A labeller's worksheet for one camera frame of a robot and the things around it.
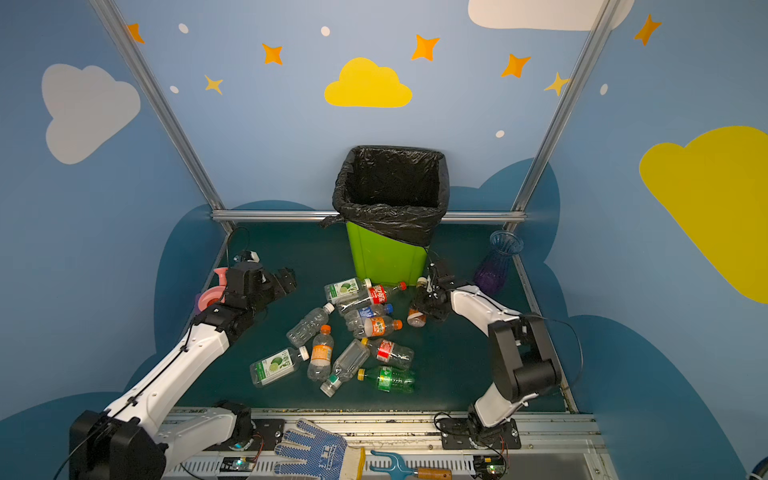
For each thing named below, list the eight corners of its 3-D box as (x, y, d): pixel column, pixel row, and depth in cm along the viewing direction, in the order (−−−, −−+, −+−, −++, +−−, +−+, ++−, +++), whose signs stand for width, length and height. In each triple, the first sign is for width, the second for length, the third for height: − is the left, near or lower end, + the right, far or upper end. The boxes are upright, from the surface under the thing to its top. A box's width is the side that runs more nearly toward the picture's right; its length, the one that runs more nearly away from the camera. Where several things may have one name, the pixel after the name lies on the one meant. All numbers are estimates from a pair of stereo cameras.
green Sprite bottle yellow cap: (357, 392, 82) (356, 387, 78) (358, 372, 86) (358, 366, 82) (413, 392, 82) (414, 387, 79) (412, 372, 86) (413, 366, 82)
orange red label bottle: (364, 338, 91) (364, 331, 87) (365, 323, 94) (364, 316, 90) (401, 339, 91) (402, 332, 87) (401, 323, 94) (402, 316, 90)
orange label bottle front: (307, 382, 82) (305, 379, 80) (316, 327, 93) (315, 324, 91) (329, 382, 82) (328, 379, 80) (336, 328, 93) (335, 324, 91)
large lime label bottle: (255, 387, 82) (252, 384, 80) (251, 368, 85) (248, 365, 83) (311, 361, 87) (309, 357, 85) (304, 344, 90) (303, 340, 88)
